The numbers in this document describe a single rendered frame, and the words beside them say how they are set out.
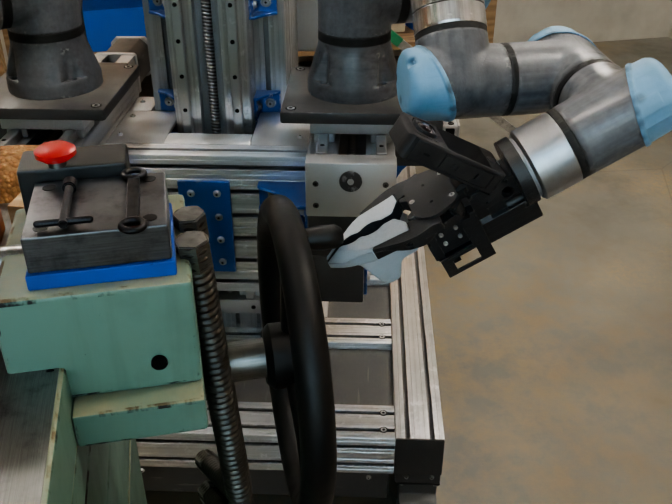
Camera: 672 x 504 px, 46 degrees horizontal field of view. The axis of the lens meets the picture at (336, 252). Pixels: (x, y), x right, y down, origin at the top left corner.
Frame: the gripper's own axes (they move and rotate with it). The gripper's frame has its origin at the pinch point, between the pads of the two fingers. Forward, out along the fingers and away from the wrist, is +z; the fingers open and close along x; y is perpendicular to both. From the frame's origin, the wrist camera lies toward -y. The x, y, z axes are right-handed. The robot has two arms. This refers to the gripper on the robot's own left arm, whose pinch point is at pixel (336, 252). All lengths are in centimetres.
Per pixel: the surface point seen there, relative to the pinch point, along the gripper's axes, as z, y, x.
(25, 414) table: 18.6, -18.7, -23.9
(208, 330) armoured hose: 8.7, -11.4, -16.0
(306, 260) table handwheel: -0.6, -11.7, -14.7
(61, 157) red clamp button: 10.8, -26.6, -9.2
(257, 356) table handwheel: 8.9, -2.9, -11.7
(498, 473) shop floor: 6, 99, 35
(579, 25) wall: -119, 189, 323
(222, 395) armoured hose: 11.6, -4.9, -16.2
